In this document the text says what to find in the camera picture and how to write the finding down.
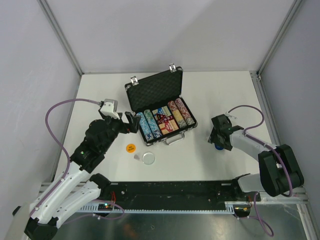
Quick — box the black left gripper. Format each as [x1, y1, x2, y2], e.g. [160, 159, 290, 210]
[100, 111, 140, 152]

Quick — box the blue small blind button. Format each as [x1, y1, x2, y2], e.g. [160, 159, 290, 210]
[214, 144, 224, 151]

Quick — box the orange big blind button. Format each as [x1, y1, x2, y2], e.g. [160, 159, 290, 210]
[126, 143, 136, 153]

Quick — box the red card deck box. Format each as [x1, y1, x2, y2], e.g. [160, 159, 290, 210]
[158, 116, 179, 135]

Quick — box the clear dealer button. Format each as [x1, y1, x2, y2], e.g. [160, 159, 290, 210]
[142, 152, 156, 165]

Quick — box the triangular all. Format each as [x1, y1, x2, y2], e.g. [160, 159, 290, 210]
[155, 113, 167, 124]

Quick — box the blue card deck box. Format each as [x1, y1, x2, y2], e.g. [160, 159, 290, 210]
[152, 106, 172, 117]

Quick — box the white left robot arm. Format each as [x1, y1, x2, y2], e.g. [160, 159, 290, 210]
[24, 112, 141, 240]

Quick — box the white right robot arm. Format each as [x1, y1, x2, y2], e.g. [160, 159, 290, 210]
[208, 114, 305, 201]

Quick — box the light blue chip stack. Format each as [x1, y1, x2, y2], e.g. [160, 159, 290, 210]
[136, 112, 154, 142]

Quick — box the green chip stack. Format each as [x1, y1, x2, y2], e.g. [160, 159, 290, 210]
[143, 109, 162, 139]

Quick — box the black poker chip case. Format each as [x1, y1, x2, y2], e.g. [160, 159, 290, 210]
[124, 63, 198, 147]

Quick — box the purple chip stack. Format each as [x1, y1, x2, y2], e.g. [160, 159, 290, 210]
[174, 98, 195, 126]

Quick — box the red chip stack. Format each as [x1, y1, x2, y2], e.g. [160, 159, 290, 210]
[167, 100, 179, 113]

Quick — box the yellow chip stack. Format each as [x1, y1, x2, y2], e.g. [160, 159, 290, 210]
[172, 109, 187, 128]

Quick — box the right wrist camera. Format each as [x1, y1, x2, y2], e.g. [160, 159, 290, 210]
[224, 111, 237, 120]

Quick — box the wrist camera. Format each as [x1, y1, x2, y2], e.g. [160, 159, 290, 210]
[98, 99, 122, 120]
[224, 111, 237, 120]

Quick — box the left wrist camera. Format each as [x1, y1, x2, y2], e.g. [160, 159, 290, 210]
[98, 99, 122, 120]

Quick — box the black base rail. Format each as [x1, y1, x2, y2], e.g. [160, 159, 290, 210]
[98, 180, 255, 207]

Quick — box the white cable duct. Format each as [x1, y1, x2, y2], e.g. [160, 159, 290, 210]
[76, 201, 235, 215]

